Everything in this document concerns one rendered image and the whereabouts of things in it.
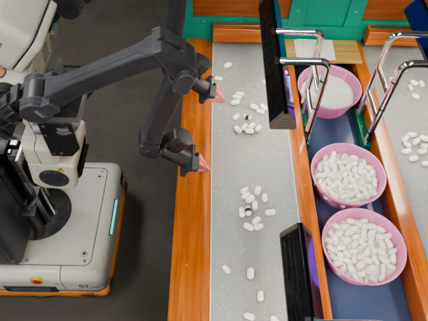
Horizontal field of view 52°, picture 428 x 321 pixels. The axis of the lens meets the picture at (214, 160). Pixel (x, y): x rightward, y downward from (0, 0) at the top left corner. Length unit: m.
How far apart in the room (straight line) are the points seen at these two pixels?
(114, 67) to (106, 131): 1.71
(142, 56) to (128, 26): 2.46
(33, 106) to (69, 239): 1.01
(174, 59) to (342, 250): 0.86
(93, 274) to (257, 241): 0.79
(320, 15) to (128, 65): 1.20
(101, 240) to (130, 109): 1.08
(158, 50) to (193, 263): 0.69
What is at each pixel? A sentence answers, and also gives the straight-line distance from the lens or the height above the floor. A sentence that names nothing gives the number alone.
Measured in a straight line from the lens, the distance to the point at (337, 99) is 1.90.
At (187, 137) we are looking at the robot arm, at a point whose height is 1.00.
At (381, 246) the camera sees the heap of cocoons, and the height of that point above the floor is 0.74.
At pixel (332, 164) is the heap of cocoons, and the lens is 1.66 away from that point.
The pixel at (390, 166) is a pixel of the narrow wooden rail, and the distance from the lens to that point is 1.70.
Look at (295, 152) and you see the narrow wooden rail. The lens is 1.63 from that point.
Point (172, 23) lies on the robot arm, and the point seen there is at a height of 1.19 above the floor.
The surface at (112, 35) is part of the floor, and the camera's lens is 3.39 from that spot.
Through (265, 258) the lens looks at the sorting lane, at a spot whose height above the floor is 0.74.
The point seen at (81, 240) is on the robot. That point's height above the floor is 0.28.
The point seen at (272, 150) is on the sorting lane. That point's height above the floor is 0.74.
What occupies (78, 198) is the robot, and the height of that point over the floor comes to 0.28.
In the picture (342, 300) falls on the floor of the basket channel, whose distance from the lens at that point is 1.50.
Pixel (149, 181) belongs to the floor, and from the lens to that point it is 2.46.
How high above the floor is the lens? 2.03
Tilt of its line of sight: 54 degrees down
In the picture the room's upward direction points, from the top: 2 degrees clockwise
